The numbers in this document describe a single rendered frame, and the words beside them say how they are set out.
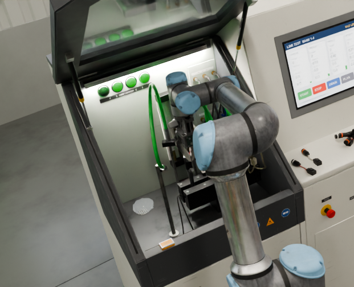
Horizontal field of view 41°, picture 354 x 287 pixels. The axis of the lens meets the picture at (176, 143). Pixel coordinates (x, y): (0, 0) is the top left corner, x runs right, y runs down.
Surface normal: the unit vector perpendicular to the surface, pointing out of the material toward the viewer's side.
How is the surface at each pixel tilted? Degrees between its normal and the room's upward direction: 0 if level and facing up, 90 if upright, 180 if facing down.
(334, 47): 76
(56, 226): 0
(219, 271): 90
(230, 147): 72
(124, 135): 90
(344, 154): 0
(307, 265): 7
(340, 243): 90
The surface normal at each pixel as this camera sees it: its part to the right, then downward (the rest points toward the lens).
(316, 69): 0.33, 0.18
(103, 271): -0.18, -0.85
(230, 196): -0.30, 0.26
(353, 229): 0.39, 0.40
